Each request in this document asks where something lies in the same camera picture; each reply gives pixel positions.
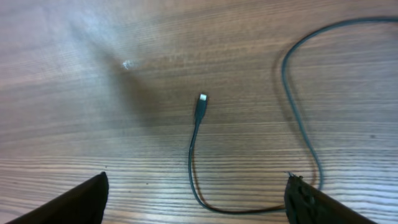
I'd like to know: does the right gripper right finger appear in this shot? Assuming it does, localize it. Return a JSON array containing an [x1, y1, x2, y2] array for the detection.
[[284, 174, 376, 224]]

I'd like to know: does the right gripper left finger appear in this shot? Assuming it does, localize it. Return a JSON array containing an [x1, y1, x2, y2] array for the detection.
[[9, 172, 109, 224]]

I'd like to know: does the black USB-C charging cable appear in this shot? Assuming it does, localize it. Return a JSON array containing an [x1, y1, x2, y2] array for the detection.
[[187, 16, 398, 215]]

